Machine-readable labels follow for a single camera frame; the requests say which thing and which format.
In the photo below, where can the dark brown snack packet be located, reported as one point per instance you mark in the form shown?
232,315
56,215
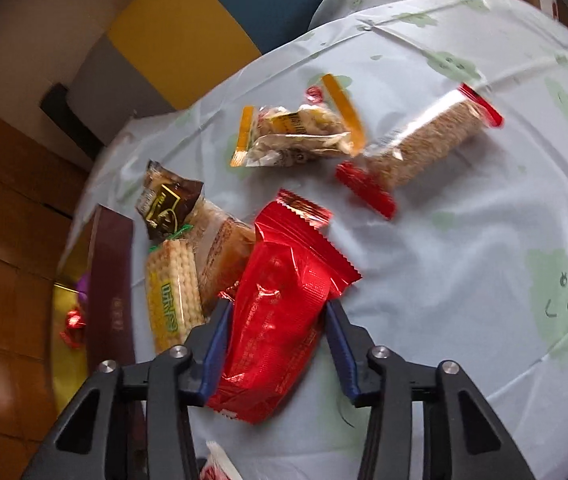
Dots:
164,200

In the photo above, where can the red-ended sesame bar packet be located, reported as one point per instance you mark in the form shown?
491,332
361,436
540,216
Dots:
424,145

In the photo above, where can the clear tan biscuit packet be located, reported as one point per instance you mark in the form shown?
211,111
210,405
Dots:
224,250

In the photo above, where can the maroon box lid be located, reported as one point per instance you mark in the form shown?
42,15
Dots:
109,285

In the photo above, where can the yellow cracker packet green ends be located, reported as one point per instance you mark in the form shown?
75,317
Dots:
171,285

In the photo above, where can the white red snack packet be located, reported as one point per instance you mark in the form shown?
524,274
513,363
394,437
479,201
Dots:
216,467

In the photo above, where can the orange-ended nut packet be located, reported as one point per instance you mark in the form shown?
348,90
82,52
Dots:
294,135

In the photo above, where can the gold tin box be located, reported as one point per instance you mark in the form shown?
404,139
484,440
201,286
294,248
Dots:
66,370

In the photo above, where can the red foil snack packet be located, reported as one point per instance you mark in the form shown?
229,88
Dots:
274,300

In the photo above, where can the small round red candy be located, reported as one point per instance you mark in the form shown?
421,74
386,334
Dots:
315,95

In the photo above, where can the black post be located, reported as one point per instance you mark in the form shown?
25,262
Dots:
71,115

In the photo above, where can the purple snack packet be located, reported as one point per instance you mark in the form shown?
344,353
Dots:
83,287

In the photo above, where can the grey yellow blue headboard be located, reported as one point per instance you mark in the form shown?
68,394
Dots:
179,35

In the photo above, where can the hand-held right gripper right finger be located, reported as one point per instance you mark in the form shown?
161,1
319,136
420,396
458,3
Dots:
339,355

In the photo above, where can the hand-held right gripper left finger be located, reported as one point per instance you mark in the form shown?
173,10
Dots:
216,350

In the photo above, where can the pale printed bedsheet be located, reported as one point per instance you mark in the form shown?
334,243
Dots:
464,260

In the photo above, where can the red foil candy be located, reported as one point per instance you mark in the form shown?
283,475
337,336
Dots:
74,327

